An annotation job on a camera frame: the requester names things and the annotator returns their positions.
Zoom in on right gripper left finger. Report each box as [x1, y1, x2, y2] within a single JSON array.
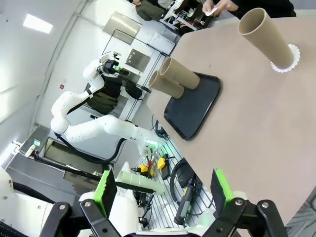
[[50, 169, 124, 237]]

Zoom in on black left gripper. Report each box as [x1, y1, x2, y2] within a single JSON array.
[[103, 60, 123, 75]]

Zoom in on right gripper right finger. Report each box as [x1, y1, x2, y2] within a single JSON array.
[[204, 168, 288, 237]]

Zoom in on tan paper cup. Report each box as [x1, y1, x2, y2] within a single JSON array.
[[159, 57, 201, 90], [148, 70, 185, 99], [237, 7, 298, 71]]

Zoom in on person's right hand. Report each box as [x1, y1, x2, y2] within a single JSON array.
[[202, 0, 216, 13]]

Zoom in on person's left hand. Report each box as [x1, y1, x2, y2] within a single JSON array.
[[218, 0, 239, 12]]

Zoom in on dark hanging jacket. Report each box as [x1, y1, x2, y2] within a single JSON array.
[[87, 74, 123, 115]]

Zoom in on pale green cup stack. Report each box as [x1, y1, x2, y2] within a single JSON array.
[[116, 169, 165, 196]]

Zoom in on black power strip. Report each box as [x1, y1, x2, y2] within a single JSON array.
[[176, 164, 196, 188]]

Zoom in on black green hand tool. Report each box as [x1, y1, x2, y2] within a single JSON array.
[[173, 181, 197, 226]]

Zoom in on long black rod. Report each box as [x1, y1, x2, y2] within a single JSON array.
[[34, 154, 154, 194]]

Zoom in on person in green jacket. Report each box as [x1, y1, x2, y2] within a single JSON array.
[[134, 0, 165, 22]]

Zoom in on black plastic serving tray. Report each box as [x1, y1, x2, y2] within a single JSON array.
[[163, 73, 222, 141]]

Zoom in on person in black cardigan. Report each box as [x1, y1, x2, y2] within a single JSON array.
[[217, 0, 297, 18]]

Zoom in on grey wall panel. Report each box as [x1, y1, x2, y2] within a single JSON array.
[[102, 11, 142, 45], [125, 48, 151, 73]]

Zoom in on black left arm cable sleeve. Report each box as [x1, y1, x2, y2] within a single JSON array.
[[54, 132, 128, 164]]

